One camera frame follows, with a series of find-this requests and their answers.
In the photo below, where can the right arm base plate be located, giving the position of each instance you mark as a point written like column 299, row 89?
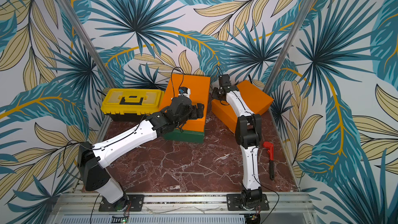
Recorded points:
column 236, row 202

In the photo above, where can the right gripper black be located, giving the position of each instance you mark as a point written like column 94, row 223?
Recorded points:
column 217, row 93

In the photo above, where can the aluminium corner post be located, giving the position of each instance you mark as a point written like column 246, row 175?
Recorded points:
column 301, row 15
column 84, row 37

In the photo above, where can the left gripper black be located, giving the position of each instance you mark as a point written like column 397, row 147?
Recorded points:
column 195, row 115

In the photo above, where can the yellow black toolbox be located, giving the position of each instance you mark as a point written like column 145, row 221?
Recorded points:
column 130, row 105

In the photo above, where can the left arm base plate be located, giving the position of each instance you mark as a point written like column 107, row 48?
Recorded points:
column 128, row 203

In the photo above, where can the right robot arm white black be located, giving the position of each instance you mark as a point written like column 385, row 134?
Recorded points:
column 226, row 103

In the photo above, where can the right aluminium corner post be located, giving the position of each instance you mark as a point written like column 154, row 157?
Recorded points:
column 301, row 15

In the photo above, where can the left aluminium corner post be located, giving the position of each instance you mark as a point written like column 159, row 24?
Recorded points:
column 84, row 37

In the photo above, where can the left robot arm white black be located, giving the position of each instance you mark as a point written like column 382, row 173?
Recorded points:
column 93, row 160

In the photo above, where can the front aluminium rail frame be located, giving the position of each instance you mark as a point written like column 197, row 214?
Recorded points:
column 284, row 207

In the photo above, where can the red pipe wrench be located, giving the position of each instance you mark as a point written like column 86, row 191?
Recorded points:
column 270, row 150

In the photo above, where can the green shoebox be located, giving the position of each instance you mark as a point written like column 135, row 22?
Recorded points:
column 185, row 136

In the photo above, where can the white slotted cable duct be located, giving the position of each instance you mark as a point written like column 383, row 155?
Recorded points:
column 153, row 219

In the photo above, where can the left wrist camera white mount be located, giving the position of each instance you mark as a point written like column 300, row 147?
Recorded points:
column 184, row 91

